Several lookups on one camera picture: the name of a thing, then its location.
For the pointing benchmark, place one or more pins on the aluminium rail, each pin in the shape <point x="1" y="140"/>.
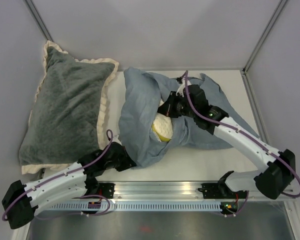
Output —
<point x="124" y="190"/>
<point x="254" y="107"/>

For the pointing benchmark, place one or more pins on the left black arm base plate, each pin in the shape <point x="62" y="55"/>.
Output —
<point x="105" y="189"/>

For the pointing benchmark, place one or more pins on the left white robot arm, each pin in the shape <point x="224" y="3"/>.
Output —
<point x="22" y="202"/>

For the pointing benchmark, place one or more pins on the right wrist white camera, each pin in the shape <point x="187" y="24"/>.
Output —
<point x="181" y="90"/>

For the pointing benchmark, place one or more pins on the right side aluminium rail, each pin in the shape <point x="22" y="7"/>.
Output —
<point x="254" y="107"/>

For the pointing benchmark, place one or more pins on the patchwork and blue pillowcase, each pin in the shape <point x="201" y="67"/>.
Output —
<point x="144" y="91"/>

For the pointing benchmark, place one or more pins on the slotted white cable duct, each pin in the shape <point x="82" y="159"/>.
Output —
<point x="149" y="206"/>

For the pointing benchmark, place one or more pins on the right aluminium frame post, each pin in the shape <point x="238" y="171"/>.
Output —
<point x="266" y="32"/>

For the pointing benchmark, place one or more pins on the grey plush pillow cream trim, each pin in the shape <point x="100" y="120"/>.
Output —
<point x="70" y="111"/>

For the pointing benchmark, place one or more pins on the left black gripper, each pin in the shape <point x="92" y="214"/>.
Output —
<point x="128" y="162"/>

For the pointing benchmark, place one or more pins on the left aluminium frame post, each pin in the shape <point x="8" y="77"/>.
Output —
<point x="38" y="19"/>

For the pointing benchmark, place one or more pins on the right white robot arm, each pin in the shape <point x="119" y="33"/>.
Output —
<point x="275" y="169"/>

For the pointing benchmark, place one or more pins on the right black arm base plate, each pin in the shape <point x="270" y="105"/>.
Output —
<point x="213" y="190"/>

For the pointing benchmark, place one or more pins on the cream pillow yellow edge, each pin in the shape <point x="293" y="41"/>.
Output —
<point x="162" y="127"/>

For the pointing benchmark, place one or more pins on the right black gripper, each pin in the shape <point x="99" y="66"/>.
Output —
<point x="167" y="108"/>

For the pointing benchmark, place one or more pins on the aluminium frame post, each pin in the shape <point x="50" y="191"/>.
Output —
<point x="266" y="32"/>
<point x="38" y="19"/>

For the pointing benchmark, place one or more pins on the aluminium front rail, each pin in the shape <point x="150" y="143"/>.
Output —
<point x="124" y="190"/>

